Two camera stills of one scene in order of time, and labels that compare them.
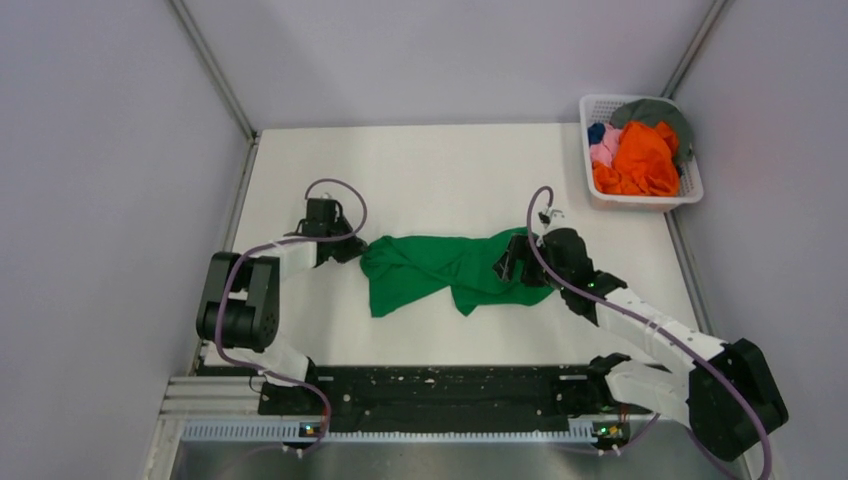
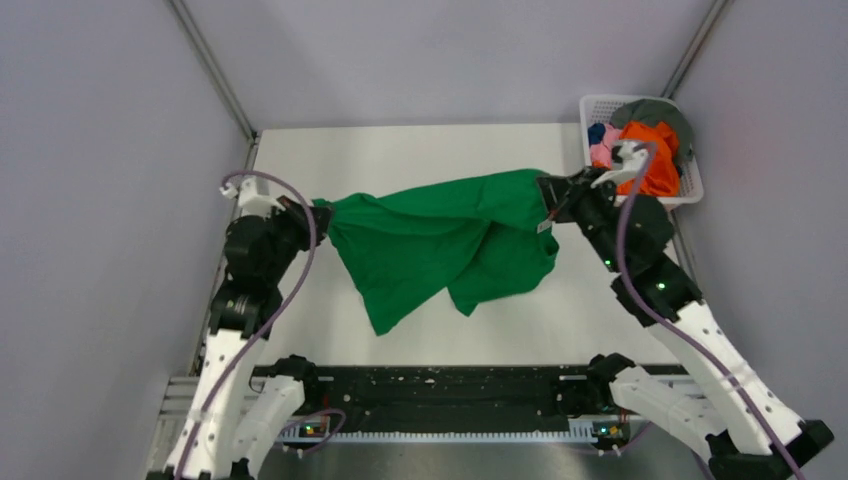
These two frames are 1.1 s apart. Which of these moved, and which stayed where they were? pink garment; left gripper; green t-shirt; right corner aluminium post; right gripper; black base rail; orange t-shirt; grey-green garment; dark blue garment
Moved: left gripper; right gripper; green t-shirt
Stayed: orange t-shirt; dark blue garment; pink garment; black base rail; right corner aluminium post; grey-green garment
